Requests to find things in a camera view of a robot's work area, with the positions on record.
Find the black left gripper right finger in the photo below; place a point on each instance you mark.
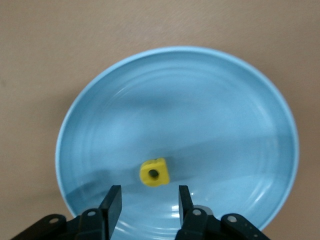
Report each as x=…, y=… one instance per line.
x=186, y=207

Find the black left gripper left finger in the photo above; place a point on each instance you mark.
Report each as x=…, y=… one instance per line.
x=113, y=205

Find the yellow letter d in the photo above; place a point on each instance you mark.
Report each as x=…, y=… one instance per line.
x=162, y=175

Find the blue plate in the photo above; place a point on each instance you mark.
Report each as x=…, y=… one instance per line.
x=200, y=112

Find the brown table cover sheet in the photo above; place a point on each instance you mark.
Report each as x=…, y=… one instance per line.
x=50, y=37

